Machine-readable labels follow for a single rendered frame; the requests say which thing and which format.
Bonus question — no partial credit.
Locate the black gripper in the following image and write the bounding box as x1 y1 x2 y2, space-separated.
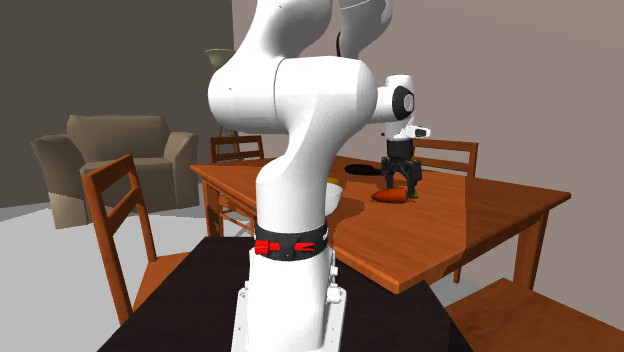
381 139 423 198

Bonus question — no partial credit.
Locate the orange carrot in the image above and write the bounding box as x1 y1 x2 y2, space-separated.
370 188 419 204

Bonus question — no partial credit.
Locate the black flat pan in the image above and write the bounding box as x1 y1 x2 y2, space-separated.
343 163 383 177

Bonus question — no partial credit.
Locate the brown wooden chair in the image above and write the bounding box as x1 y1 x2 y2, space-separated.
80 153 192 326
209 134 266 164
443 277 624 352
411 138 480 178

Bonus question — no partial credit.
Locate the brown wooden dining table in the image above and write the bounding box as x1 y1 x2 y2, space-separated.
189 155 572 296

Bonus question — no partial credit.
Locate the white bowl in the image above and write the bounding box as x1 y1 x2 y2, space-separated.
324 182 344 217

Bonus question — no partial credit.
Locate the dark robot stand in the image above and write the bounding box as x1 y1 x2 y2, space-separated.
97 236 475 352

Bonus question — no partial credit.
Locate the beige armchair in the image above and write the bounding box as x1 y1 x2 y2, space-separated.
30 114 201 231

